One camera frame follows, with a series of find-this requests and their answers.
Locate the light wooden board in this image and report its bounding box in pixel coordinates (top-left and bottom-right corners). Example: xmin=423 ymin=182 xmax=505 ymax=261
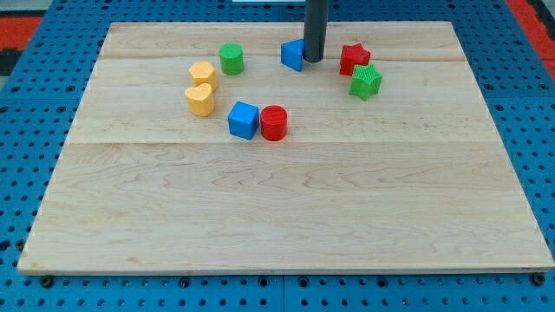
xmin=18 ymin=22 xmax=554 ymax=276

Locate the yellow hexagon block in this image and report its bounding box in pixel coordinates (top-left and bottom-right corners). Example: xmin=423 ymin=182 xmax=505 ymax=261
xmin=188 ymin=62 xmax=219 ymax=90

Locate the green cylinder block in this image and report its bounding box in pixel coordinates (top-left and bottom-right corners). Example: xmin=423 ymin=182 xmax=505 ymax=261
xmin=219 ymin=42 xmax=245 ymax=75

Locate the green star block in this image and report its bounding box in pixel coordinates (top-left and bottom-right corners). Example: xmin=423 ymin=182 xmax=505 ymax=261
xmin=349 ymin=64 xmax=382 ymax=101

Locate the red cylinder block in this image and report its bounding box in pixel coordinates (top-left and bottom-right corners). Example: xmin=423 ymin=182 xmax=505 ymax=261
xmin=260 ymin=105 xmax=288 ymax=141

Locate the blue cube block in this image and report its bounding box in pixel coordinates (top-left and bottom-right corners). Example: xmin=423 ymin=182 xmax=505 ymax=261
xmin=227 ymin=101 xmax=259 ymax=140

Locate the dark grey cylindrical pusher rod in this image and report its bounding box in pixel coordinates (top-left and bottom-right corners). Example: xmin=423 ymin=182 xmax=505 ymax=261
xmin=304 ymin=0 xmax=330 ymax=63

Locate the red star block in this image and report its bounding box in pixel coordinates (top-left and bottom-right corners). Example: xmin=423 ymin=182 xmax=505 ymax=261
xmin=339 ymin=43 xmax=371 ymax=76

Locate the yellow heart block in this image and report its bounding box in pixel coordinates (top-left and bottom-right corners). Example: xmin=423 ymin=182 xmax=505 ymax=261
xmin=184 ymin=83 xmax=215 ymax=117

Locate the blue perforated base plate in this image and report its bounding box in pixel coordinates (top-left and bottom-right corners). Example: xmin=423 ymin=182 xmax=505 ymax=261
xmin=1 ymin=0 xmax=554 ymax=311

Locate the blue triangle block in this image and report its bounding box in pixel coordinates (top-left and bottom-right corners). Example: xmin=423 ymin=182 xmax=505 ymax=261
xmin=280 ymin=39 xmax=304 ymax=72

